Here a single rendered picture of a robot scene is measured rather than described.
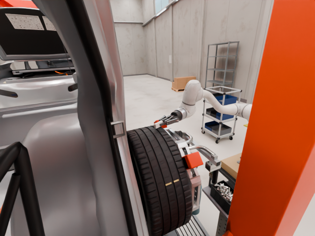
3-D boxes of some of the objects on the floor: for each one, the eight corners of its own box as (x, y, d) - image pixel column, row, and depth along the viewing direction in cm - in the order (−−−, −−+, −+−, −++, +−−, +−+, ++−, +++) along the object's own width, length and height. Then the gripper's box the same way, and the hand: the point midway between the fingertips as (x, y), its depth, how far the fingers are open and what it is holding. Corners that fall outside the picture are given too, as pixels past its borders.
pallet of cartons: (197, 89, 727) (197, 76, 702) (177, 92, 693) (177, 78, 668) (188, 87, 795) (189, 75, 770) (170, 89, 761) (169, 77, 736)
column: (215, 237, 137) (220, 207, 121) (223, 232, 140) (229, 202, 124) (223, 249, 128) (230, 218, 112) (231, 244, 131) (239, 212, 115)
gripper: (185, 121, 102) (163, 134, 86) (170, 118, 110) (147, 129, 94) (185, 112, 99) (162, 122, 83) (169, 109, 108) (146, 118, 92)
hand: (158, 124), depth 91 cm, fingers closed
